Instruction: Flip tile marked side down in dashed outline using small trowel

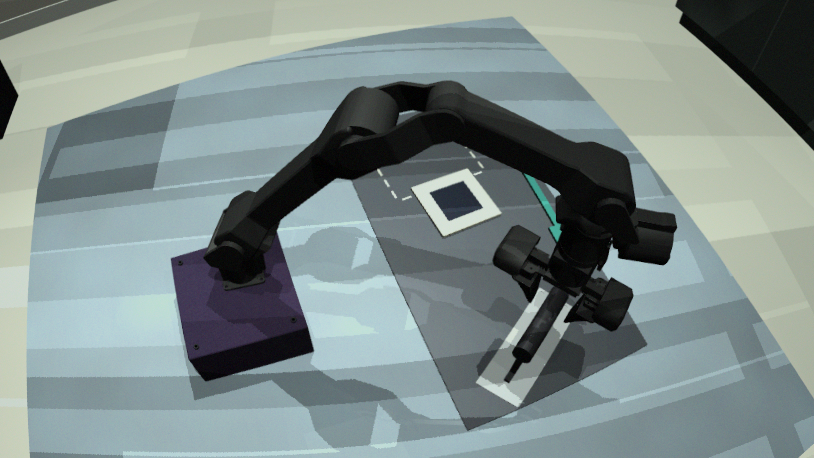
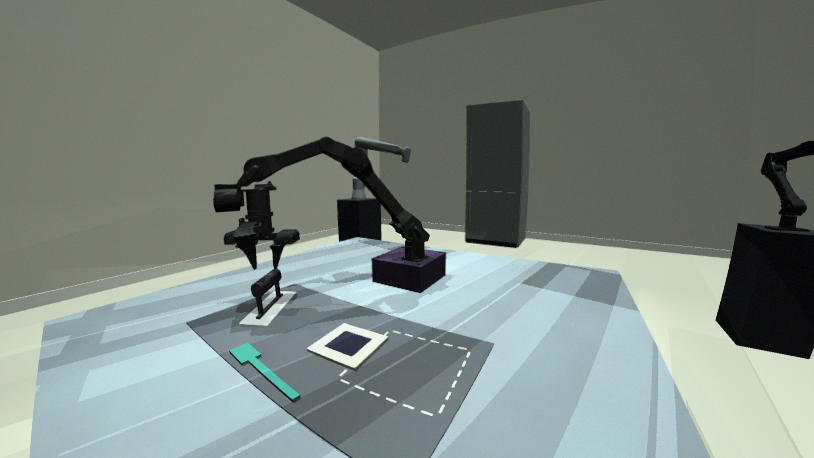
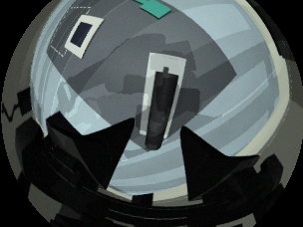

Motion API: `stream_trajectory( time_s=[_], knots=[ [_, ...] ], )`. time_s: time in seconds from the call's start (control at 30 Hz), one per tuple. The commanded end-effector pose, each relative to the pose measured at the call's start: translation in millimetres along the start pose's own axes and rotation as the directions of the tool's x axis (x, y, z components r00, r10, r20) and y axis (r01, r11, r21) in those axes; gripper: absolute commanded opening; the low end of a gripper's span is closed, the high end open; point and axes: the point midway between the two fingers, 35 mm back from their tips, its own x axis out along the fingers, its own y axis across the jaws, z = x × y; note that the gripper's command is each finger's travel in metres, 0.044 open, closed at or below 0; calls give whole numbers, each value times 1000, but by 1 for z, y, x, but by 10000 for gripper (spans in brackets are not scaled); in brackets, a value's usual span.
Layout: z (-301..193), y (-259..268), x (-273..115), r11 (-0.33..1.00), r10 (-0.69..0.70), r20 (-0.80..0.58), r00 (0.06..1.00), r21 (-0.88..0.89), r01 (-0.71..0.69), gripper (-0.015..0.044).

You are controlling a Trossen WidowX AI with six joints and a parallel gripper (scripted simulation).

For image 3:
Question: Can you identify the white square tile with dark square center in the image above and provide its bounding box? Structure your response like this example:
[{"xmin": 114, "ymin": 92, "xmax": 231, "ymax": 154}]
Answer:
[{"xmin": 64, "ymin": 15, "xmax": 104, "ymax": 59}]

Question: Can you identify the teal trowel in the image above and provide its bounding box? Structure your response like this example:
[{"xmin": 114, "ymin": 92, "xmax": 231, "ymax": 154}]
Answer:
[{"xmin": 133, "ymin": 0, "xmax": 171, "ymax": 19}]

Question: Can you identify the small trowel with black handle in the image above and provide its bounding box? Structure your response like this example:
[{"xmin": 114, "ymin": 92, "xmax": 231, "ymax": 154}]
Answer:
[{"xmin": 140, "ymin": 53, "xmax": 186, "ymax": 150}]

